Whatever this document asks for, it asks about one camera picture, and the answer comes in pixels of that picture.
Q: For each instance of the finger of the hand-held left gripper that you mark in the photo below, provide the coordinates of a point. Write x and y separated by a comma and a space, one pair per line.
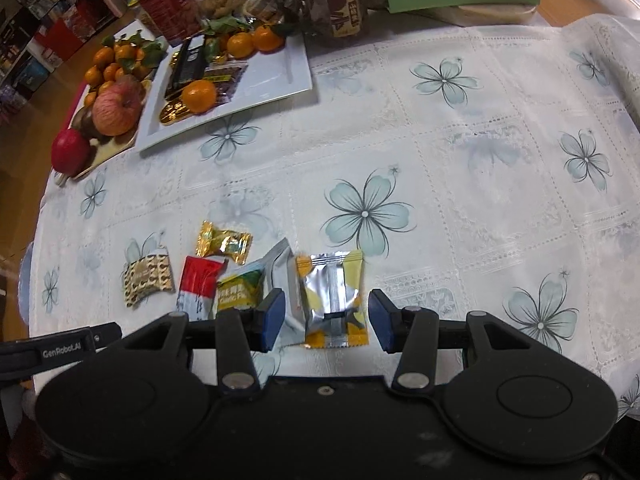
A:
107, 335

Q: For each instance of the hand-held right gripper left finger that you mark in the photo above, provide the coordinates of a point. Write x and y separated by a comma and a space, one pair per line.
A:
270, 317

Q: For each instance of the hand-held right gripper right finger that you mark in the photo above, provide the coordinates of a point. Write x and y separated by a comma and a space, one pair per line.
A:
382, 317

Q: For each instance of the green pea snack packet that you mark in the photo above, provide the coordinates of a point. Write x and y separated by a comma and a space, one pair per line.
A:
240, 290

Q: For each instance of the silver and yellow snack packet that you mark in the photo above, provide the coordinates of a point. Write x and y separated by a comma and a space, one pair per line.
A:
327, 285

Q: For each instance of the gold foil candy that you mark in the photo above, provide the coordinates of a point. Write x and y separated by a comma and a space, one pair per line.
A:
222, 242

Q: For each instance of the grey silver snack packet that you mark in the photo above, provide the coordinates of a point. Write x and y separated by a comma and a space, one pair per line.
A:
282, 270

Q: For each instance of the beige patterned snack packet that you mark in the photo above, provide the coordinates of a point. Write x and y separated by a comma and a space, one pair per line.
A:
147, 277

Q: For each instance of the red and white snack packet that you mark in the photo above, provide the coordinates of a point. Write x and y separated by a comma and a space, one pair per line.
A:
197, 285

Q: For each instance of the beige fruit tray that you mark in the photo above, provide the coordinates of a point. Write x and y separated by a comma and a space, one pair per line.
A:
107, 152

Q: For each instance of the red round fruit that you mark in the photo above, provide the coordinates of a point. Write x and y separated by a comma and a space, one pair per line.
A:
71, 152

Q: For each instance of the dark brown round fruit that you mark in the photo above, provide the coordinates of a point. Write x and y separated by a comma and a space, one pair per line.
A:
87, 122

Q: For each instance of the gold foil snack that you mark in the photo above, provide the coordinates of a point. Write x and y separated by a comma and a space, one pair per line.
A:
174, 112

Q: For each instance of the pink striped apple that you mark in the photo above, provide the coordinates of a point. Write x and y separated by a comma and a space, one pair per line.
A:
117, 107

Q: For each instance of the orange mandarin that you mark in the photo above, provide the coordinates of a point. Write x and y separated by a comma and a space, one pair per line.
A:
266, 37
239, 44
199, 96

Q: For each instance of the white rectangular plate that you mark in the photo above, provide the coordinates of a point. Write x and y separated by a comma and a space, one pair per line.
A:
270, 80

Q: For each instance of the dark red snack packet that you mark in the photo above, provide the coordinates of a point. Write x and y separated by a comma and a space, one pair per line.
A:
226, 80

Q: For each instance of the black chocolate bar packet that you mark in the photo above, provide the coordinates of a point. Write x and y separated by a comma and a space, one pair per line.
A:
187, 65

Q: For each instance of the pile of leafy mandarins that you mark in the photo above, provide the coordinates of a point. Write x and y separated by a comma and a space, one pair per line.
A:
112, 62

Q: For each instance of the red drink can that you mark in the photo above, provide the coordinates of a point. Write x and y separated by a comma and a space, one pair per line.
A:
167, 10

